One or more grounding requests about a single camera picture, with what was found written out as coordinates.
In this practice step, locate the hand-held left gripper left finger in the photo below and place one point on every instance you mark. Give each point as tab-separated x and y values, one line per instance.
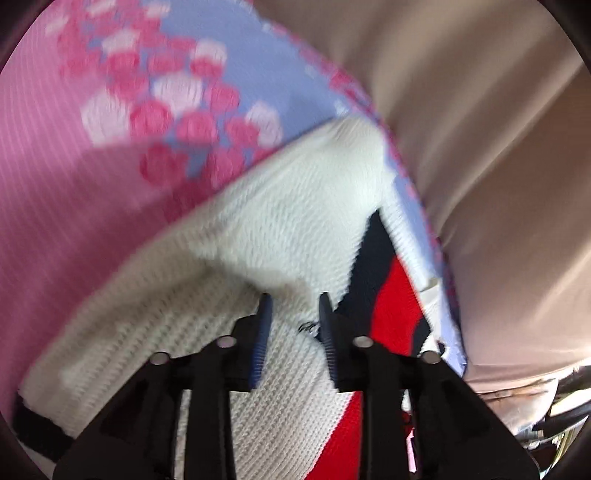
259	341

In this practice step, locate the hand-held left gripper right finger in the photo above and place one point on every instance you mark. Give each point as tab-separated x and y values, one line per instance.
328	344

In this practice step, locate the white knit sweater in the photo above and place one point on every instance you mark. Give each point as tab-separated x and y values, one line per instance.
277	240

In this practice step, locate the pink floral bedsheet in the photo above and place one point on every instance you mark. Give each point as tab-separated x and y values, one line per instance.
106	152

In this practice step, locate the beige draped cloth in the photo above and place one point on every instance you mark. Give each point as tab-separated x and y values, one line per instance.
485	138

